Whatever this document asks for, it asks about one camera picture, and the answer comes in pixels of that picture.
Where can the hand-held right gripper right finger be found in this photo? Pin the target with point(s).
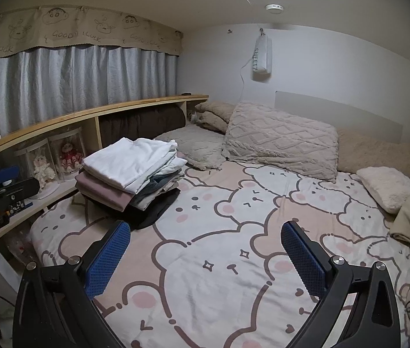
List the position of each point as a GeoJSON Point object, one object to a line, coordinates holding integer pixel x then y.
{"type": "Point", "coordinates": [304, 261]}

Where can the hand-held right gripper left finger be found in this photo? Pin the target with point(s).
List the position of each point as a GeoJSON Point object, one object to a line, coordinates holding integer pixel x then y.
{"type": "Point", "coordinates": [109, 257]}

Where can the white shirt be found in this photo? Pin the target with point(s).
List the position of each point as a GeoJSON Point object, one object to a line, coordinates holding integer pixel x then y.
{"type": "Point", "coordinates": [125, 163]}

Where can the white rabbit doll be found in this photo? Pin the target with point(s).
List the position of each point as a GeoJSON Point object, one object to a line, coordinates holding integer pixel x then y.
{"type": "Point", "coordinates": [42, 170]}

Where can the white doll in case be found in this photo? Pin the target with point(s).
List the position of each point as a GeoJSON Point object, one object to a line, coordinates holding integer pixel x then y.
{"type": "Point", "coordinates": [27, 159]}

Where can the clear plastic bag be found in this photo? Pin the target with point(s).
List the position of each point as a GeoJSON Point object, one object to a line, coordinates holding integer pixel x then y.
{"type": "Point", "coordinates": [22, 244]}

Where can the beige folded cloth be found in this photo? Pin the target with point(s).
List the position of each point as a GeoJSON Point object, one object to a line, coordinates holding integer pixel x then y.
{"type": "Point", "coordinates": [107, 201]}

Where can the red dress doll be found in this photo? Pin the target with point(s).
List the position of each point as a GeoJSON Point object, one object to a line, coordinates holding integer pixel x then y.
{"type": "Point", "coordinates": [69, 156]}

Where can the black cloth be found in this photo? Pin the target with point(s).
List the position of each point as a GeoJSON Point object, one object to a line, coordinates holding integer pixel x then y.
{"type": "Point", "coordinates": [154, 212]}

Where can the grey folded cloth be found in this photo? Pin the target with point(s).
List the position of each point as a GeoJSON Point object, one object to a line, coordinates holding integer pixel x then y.
{"type": "Point", "coordinates": [147, 195]}

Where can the red doll in case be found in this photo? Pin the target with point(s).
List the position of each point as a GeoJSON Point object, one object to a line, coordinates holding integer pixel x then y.
{"type": "Point", "coordinates": [76, 141]}

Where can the pink folded cloth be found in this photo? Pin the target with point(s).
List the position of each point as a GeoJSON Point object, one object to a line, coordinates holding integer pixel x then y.
{"type": "Point", "coordinates": [96, 181]}

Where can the bear print bedsheet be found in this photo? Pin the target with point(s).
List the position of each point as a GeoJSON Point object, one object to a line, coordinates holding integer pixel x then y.
{"type": "Point", "coordinates": [226, 224]}

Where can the blue denim jeans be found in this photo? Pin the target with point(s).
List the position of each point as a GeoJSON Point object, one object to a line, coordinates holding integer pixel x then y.
{"type": "Point", "coordinates": [165, 180]}

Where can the wooden bedside shelf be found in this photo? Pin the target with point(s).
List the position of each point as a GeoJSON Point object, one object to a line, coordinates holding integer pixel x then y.
{"type": "Point", "coordinates": [81, 110]}

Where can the small cream cushion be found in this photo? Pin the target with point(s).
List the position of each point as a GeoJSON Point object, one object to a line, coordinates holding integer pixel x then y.
{"type": "Point", "coordinates": [386, 188]}

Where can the grey curtain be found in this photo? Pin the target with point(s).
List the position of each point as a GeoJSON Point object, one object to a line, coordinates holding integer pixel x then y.
{"type": "Point", "coordinates": [63, 79]}

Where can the large beige quilted pillow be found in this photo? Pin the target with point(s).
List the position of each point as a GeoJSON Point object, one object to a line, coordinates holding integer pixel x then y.
{"type": "Point", "coordinates": [281, 141]}

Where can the long beige fluffy pillow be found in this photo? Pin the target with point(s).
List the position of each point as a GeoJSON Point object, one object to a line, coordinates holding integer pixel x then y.
{"type": "Point", "coordinates": [382, 156]}

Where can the brown rolled blanket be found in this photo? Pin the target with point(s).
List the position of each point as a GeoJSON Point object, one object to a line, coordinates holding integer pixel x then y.
{"type": "Point", "coordinates": [139, 121]}

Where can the flat beige fluffy pillow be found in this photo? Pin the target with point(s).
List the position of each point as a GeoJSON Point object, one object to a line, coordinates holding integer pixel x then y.
{"type": "Point", "coordinates": [190, 145]}

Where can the beige printed curtain valance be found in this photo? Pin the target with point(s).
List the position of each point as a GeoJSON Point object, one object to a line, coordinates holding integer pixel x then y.
{"type": "Point", "coordinates": [63, 29]}

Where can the white hanging pouch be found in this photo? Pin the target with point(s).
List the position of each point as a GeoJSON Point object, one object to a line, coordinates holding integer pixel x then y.
{"type": "Point", "coordinates": [261, 61]}

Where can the white smoke detector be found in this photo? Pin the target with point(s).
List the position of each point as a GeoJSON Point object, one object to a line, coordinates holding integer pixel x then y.
{"type": "Point", "coordinates": [274, 7]}

